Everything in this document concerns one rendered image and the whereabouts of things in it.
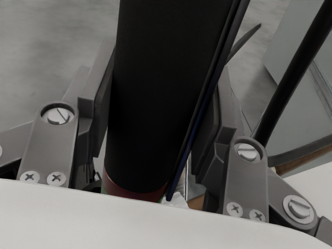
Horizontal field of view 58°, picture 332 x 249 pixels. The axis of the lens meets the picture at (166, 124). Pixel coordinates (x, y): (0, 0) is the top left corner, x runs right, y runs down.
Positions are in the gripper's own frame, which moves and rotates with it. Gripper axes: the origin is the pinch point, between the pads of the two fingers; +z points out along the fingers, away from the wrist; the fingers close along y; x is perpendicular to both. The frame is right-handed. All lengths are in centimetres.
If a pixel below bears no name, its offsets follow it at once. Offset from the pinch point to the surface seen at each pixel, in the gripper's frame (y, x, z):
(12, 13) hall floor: -149, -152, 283
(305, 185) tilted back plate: 29.9, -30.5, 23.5
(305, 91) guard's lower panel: 71, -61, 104
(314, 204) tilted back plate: 30.2, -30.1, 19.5
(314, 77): 70, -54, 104
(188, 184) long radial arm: 10.5, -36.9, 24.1
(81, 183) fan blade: -10, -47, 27
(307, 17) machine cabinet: 126, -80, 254
